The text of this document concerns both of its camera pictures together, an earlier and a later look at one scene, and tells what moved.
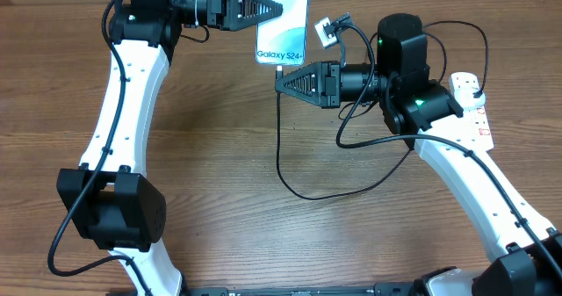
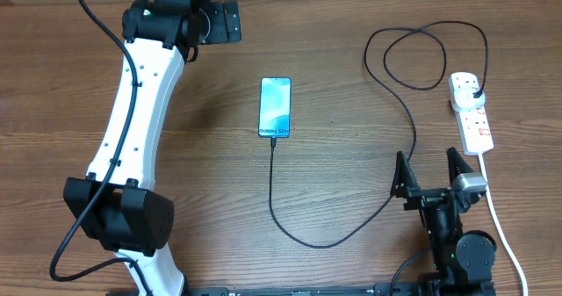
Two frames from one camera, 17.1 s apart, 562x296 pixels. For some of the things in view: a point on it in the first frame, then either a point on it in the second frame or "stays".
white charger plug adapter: [464, 97] stays
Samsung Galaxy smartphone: [281, 40] -> [275, 107]
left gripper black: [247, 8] -> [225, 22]
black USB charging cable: [279, 75] -> [406, 31]
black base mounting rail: [346, 290] stays
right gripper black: [322, 79] -> [402, 185]
